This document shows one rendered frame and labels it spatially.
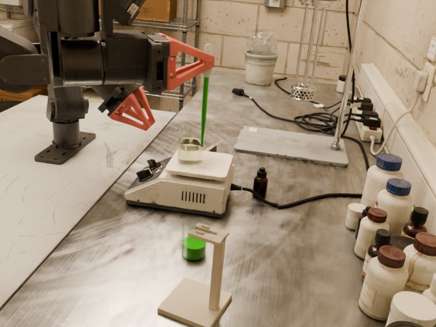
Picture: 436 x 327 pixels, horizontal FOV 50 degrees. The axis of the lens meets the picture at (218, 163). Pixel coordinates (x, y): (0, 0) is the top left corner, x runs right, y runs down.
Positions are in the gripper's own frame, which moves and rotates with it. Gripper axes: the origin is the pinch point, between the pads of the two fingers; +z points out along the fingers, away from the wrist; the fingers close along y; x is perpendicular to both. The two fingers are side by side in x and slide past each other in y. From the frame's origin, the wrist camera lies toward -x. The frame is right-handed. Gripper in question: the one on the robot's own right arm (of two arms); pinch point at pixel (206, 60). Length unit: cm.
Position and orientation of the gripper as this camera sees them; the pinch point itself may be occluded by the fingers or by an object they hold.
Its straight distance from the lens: 66.8
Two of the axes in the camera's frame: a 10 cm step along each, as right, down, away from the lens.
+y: -3.6, -4.0, 8.5
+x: -0.6, 9.1, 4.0
